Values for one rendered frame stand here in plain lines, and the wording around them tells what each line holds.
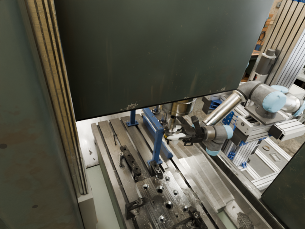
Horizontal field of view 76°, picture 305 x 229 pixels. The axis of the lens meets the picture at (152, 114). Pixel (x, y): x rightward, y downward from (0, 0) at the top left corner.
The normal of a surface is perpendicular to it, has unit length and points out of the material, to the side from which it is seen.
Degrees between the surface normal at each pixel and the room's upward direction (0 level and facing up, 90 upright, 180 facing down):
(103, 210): 0
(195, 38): 90
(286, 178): 90
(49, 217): 90
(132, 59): 90
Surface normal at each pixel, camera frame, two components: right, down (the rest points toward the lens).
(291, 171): -0.90, 0.19
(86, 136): 0.25, -0.46
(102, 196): 0.10, -0.79
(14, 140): 0.43, 0.59
